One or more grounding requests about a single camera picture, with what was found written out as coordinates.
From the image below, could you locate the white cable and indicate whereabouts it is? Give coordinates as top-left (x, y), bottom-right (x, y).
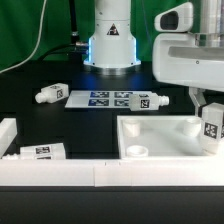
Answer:
top-left (0, 0), bottom-right (48, 75)

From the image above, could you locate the white square tabletop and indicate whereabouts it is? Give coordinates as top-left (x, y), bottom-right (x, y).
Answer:
top-left (117, 115), bottom-right (205, 160)

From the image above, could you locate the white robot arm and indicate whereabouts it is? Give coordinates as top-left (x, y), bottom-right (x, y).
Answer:
top-left (84, 0), bottom-right (224, 113)

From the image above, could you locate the black cable bundle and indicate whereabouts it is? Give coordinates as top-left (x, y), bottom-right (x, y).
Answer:
top-left (39, 0), bottom-right (90, 61)

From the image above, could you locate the white U-shaped obstacle fence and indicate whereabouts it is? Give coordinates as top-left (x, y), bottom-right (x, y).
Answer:
top-left (0, 118), bottom-right (224, 187)

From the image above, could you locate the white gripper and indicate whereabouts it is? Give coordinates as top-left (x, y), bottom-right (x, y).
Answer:
top-left (152, 1), bottom-right (224, 116)

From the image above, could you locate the white fiducial marker sheet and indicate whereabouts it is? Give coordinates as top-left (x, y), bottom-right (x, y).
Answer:
top-left (65, 90), bottom-right (148, 108)

